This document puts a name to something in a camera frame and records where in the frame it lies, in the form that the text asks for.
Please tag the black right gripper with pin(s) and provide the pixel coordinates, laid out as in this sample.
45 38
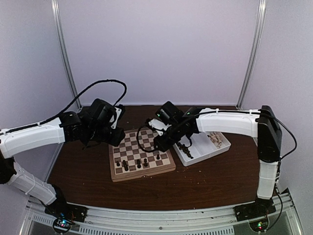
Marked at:
163 145

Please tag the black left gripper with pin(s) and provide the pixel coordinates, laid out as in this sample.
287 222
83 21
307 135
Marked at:
116 139

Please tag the dark chess bishop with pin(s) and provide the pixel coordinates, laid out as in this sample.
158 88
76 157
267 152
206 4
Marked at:
187 152

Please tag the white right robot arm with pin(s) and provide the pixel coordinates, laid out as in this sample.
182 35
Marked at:
255 124

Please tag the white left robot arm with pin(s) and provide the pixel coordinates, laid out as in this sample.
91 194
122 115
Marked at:
16 147

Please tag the dark chess knight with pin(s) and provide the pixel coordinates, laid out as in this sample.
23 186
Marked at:
182 146

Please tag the pile of white chess pieces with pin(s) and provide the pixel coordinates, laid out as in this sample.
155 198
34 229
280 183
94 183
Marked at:
216 139

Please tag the wooden chess board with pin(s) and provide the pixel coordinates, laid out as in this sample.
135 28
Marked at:
129 151

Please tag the white plastic divided tray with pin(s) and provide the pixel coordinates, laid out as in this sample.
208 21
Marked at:
202 148

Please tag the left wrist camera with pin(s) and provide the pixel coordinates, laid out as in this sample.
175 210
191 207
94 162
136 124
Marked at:
118 112

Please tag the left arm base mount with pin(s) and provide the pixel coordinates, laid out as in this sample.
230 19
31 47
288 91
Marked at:
61 209

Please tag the aluminium front rail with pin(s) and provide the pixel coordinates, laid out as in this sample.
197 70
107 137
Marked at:
212 221

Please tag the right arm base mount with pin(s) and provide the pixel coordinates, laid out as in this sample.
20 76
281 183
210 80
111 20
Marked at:
258 208

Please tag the left aluminium frame post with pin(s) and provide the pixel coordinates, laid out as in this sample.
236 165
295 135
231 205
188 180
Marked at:
62 44

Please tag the aluminium frame post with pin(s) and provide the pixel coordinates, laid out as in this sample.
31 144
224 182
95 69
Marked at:
62 44
260 19

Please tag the right aluminium frame post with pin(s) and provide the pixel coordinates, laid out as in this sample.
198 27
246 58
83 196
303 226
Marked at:
260 19

